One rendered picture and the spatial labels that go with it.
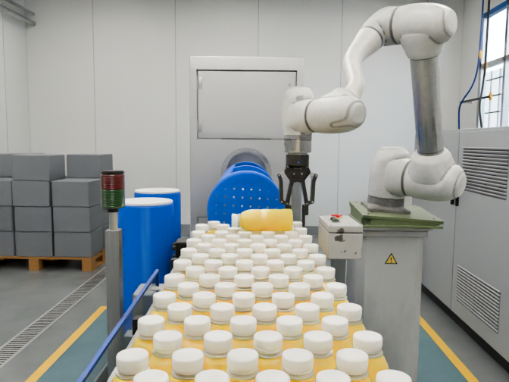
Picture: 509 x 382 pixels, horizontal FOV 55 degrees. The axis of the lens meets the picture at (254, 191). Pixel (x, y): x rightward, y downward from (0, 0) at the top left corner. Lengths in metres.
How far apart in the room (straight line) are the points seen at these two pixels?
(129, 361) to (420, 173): 1.56
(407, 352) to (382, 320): 0.17
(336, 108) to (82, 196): 4.06
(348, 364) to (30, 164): 4.95
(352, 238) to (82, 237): 4.12
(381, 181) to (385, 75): 5.10
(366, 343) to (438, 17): 1.32
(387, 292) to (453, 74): 5.55
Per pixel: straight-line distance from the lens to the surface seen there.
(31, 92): 7.69
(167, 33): 7.19
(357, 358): 0.64
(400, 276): 2.13
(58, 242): 5.40
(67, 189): 5.27
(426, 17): 1.81
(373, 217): 2.01
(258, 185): 1.76
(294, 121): 1.53
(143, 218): 2.42
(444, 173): 1.99
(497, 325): 3.37
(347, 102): 1.42
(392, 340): 2.21
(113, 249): 1.37
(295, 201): 3.20
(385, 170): 2.10
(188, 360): 0.62
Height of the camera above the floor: 1.34
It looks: 6 degrees down
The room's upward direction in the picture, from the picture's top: 1 degrees clockwise
